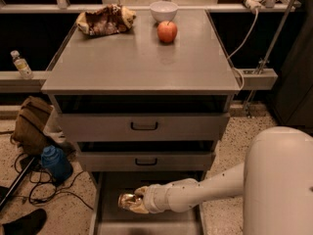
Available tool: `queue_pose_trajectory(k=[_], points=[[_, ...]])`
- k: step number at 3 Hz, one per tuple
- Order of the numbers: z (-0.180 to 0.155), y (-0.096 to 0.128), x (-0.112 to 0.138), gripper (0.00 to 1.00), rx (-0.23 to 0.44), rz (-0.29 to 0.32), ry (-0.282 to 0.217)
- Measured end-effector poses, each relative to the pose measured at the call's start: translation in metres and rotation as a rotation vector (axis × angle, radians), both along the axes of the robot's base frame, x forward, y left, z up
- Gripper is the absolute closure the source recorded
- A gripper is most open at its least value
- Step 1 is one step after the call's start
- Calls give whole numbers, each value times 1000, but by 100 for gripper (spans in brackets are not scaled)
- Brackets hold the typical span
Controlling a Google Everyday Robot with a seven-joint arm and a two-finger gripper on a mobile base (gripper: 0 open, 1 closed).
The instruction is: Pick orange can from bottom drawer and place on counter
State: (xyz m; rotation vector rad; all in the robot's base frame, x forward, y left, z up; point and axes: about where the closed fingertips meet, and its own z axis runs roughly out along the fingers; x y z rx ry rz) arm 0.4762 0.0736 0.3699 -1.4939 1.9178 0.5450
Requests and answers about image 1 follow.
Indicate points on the black drawer handle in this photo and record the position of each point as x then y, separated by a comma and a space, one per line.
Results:
146, 161
144, 127

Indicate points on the white bowl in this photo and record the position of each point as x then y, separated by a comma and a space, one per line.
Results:
163, 11

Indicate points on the clear plastic water bottle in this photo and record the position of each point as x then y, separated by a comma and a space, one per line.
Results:
21, 65

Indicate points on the brown backpack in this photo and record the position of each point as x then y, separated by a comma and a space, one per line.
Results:
30, 123

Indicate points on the red apple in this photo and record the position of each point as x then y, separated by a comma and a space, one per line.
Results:
167, 31

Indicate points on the black top drawer handle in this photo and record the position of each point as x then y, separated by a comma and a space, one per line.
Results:
144, 127

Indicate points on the metal tripod pole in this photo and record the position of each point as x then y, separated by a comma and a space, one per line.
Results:
263, 62

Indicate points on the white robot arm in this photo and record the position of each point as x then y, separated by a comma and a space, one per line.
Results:
275, 181

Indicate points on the grey drawer cabinet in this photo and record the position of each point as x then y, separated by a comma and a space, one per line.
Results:
135, 73

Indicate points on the grey middle drawer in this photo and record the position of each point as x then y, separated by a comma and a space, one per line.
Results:
122, 161

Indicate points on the grey open bottom drawer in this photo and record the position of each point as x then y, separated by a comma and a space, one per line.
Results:
109, 219

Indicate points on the dark cabinet at right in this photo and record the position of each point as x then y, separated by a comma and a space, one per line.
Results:
292, 96

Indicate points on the grey top drawer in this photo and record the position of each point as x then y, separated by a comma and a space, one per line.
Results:
116, 127

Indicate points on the black middle drawer handle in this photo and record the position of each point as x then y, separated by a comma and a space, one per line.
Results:
146, 161

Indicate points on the black shoe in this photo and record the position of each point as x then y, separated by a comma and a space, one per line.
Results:
29, 224

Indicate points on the brown crumpled chip bag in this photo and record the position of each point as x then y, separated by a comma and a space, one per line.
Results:
109, 20

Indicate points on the blue water jug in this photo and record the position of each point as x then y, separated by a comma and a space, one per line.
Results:
56, 162

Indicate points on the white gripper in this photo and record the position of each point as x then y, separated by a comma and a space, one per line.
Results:
156, 197

